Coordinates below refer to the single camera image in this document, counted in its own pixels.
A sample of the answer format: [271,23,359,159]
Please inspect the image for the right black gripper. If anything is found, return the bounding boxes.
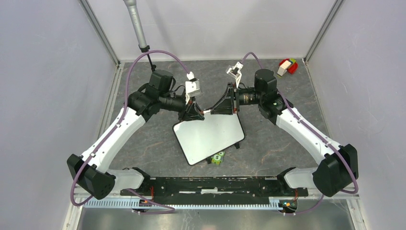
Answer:
[210,82,263,115]

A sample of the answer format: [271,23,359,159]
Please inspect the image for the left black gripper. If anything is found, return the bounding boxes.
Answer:
[159,92,205,123]

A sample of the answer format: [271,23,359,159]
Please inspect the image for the white whiteboard black frame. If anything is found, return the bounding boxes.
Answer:
[172,112,245,166]

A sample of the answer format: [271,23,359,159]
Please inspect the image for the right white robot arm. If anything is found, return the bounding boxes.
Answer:
[209,67,359,197]

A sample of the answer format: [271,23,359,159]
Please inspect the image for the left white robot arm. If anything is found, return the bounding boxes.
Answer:
[67,70,204,200]

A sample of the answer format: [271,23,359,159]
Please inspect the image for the green owl number block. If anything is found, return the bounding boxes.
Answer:
[206,151,225,165]

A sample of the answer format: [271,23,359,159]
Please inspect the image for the red and white toy blocks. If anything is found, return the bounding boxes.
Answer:
[277,58,298,77]

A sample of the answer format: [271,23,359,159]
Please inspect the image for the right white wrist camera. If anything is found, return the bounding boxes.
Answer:
[226,62,244,86]

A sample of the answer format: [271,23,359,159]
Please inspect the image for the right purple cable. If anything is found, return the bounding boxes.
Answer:
[241,52,359,217]

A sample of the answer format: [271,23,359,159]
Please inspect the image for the purple cable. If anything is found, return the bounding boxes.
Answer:
[241,52,359,217]
[69,50,176,215]

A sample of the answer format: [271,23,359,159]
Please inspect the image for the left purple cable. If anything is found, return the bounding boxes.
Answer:
[69,50,176,215]

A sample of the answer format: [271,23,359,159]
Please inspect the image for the slotted cable duct rail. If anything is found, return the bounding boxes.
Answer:
[84,197,297,211]

